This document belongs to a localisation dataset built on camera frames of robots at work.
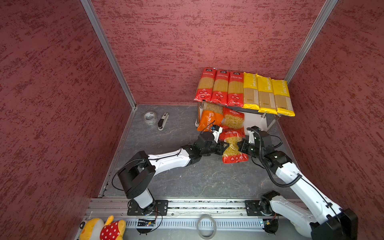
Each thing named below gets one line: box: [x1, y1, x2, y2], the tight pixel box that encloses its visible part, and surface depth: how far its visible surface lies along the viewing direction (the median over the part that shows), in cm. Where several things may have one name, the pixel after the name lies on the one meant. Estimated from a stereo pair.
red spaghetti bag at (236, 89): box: [227, 71, 244, 107], surface depth 80 cm
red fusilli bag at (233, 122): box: [219, 107, 246, 137], surface depth 99 cm
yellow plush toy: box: [79, 215, 126, 240], surface depth 65 cm
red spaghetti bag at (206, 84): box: [194, 67, 217, 103], surface depth 83 cm
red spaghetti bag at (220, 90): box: [211, 69, 230, 106], surface depth 80 cm
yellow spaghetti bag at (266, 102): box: [257, 75, 278, 115], surface depth 77 cm
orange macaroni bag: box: [197, 102, 225, 132], surface depth 102 cm
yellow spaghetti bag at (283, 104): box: [271, 78, 296, 117], surface depth 76 cm
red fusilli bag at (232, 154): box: [219, 128, 249, 164], surface depth 79 cm
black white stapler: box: [158, 112, 169, 131], surface depth 108 cm
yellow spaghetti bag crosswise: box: [242, 72, 260, 110], surface depth 79 cm
